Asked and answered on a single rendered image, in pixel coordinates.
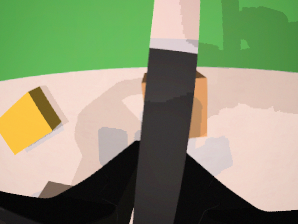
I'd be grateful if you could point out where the green putting mat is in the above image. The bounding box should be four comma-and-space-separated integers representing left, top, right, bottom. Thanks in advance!
0, 0, 298, 80

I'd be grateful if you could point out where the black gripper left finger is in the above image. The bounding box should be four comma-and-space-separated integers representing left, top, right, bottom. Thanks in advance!
0, 140, 141, 224

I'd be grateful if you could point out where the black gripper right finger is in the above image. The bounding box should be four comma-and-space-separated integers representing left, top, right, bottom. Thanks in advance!
174, 153, 298, 224

